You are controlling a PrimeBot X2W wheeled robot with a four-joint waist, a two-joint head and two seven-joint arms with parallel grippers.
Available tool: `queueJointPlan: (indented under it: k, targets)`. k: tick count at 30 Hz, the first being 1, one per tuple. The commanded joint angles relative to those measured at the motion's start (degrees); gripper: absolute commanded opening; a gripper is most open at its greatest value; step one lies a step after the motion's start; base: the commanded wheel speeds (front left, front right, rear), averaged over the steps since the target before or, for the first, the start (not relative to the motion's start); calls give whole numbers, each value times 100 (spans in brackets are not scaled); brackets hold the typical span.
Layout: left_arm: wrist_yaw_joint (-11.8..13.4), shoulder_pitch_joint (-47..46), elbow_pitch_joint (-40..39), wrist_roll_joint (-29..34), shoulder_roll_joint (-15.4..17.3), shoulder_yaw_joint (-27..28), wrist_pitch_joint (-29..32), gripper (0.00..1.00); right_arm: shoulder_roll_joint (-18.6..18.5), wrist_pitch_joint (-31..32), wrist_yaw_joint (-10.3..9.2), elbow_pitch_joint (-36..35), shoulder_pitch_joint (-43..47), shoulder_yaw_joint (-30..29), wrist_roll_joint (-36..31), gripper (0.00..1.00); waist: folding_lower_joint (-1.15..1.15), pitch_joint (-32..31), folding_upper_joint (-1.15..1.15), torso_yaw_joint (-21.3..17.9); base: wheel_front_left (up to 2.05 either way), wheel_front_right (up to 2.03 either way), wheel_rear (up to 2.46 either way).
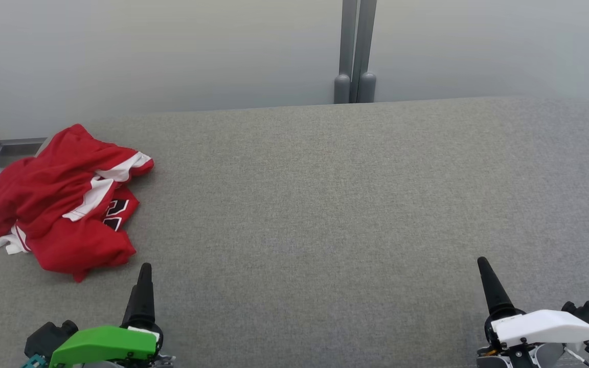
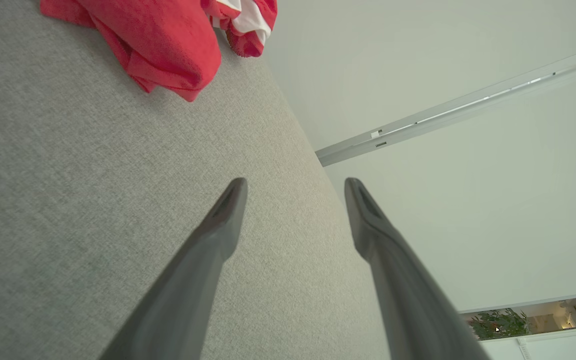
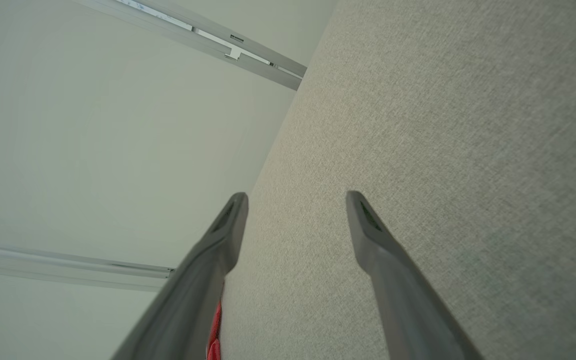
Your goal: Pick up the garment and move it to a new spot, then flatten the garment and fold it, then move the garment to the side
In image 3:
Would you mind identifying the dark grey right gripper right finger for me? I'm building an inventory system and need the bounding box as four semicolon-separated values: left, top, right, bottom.
345;190;485;360

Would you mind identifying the grey metal double-post frame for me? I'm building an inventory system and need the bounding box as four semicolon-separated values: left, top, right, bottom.
73;0;309;92

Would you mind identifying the grey fabric sofa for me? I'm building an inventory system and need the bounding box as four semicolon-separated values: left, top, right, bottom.
207;0;576;360

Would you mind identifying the red basketball jersey with number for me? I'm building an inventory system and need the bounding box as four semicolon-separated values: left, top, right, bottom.
206;297;225;360

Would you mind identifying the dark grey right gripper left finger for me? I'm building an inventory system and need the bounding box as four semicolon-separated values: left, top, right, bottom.
110;192;249;360

